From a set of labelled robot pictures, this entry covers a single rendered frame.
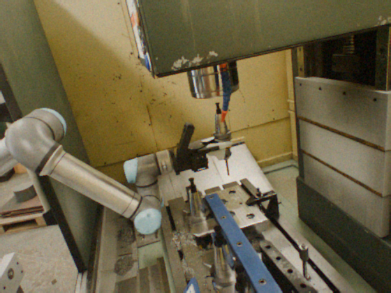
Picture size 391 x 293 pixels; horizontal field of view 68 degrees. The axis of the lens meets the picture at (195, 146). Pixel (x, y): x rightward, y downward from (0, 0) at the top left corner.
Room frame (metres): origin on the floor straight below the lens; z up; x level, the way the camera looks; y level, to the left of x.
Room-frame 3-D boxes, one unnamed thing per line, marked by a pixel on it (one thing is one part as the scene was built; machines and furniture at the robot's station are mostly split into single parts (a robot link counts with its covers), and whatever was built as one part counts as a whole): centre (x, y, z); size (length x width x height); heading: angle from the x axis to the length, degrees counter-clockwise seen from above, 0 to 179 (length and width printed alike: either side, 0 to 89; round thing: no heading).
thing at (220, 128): (0.93, -0.10, 1.38); 0.04 x 0.04 x 0.07
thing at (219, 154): (0.89, -0.08, 1.29); 0.09 x 0.03 x 0.06; 86
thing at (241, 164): (1.58, 0.02, 0.75); 0.89 x 0.67 x 0.26; 100
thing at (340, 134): (1.01, -0.53, 1.16); 0.48 x 0.05 x 0.51; 10
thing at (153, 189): (0.86, 0.18, 1.19); 0.11 x 0.08 x 0.11; 3
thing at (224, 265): (0.45, -0.01, 1.26); 0.04 x 0.04 x 0.07
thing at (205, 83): (0.93, -0.10, 1.54); 0.16 x 0.16 x 0.12
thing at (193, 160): (0.91, 0.03, 1.28); 0.12 x 0.08 x 0.09; 100
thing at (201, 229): (0.61, 0.02, 1.21); 0.07 x 0.05 x 0.01; 100
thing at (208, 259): (0.50, 0.00, 1.21); 0.07 x 0.05 x 0.01; 100
